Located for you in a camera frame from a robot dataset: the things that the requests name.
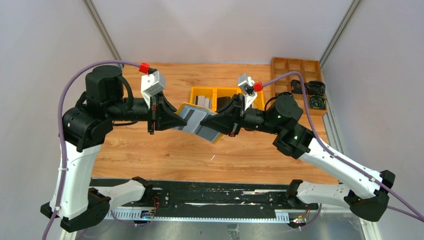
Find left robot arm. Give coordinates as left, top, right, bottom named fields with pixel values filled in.
left=40, top=65, right=187, bottom=233

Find grey credit card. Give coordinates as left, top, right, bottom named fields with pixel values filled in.
left=173, top=103, right=217, bottom=134

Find grey cards in left bin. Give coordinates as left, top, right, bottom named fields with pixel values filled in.
left=194, top=95, right=213, bottom=109

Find black coiled strap upper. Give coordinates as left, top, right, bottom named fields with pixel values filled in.
left=290, top=79, right=306, bottom=95

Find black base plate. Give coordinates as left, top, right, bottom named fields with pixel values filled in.
left=89, top=178, right=355, bottom=220

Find yellow three-compartment bin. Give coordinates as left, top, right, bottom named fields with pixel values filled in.
left=189, top=86, right=265, bottom=111

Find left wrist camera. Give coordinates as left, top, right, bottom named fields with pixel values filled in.
left=140, top=71, right=166, bottom=109

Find wooden compartment tray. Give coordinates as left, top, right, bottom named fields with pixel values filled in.
left=270, top=57, right=328, bottom=117

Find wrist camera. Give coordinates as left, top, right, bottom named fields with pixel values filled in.
left=140, top=71, right=166, bottom=109
left=237, top=73, right=258, bottom=110

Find black coiled strap right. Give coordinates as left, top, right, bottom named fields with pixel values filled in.
left=305, top=80, right=327, bottom=96

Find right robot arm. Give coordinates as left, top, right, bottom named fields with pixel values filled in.
left=200, top=92, right=396, bottom=222

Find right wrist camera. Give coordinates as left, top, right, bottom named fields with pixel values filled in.
left=237, top=73, right=258, bottom=110

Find black green coiled strap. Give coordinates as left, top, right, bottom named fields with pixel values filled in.
left=309, top=95, right=327, bottom=110

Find aluminium frame rail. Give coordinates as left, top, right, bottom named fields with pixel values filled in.
left=59, top=185, right=382, bottom=240

